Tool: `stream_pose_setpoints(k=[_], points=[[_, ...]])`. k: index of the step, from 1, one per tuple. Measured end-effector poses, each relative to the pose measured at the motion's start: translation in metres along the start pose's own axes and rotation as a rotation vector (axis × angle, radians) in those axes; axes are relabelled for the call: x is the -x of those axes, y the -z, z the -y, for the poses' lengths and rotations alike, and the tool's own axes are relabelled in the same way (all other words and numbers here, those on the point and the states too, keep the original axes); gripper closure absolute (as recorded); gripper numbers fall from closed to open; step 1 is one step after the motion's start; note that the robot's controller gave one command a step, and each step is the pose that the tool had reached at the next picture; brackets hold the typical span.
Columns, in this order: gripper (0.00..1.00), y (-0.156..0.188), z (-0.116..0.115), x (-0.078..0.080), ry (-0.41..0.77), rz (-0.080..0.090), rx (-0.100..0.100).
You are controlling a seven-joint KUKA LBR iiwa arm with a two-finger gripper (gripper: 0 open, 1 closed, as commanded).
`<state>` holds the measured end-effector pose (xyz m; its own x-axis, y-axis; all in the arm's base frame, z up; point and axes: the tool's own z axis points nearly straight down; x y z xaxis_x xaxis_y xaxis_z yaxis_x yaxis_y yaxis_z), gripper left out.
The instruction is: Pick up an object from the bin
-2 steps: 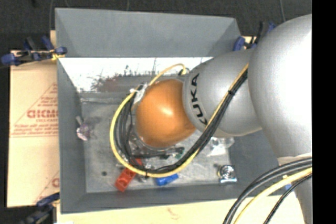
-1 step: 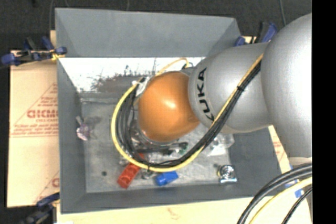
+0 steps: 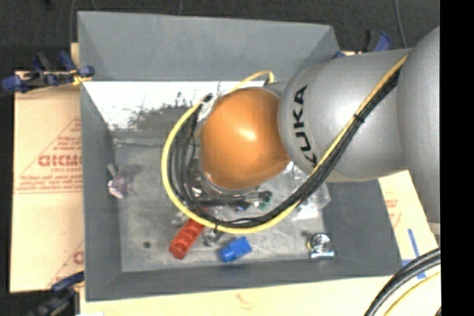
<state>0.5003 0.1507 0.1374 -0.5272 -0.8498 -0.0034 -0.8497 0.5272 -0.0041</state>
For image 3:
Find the small clear glass piece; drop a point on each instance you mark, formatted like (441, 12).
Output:
(212, 237)

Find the blue toy block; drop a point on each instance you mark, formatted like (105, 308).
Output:
(235, 250)

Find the red toy brick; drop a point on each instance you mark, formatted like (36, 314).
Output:
(185, 239)

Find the clear plastic packet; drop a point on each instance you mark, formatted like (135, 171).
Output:
(314, 201)

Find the shiny silver metal fitting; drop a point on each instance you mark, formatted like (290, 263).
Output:
(320, 245)

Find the purple and clear small toy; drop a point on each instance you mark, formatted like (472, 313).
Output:
(117, 183)

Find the grey metal bin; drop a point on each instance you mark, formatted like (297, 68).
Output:
(148, 48)

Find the brown cardboard board, red print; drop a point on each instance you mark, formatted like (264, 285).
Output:
(44, 196)

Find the black cylinder on white bracket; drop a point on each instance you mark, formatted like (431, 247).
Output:
(206, 104)

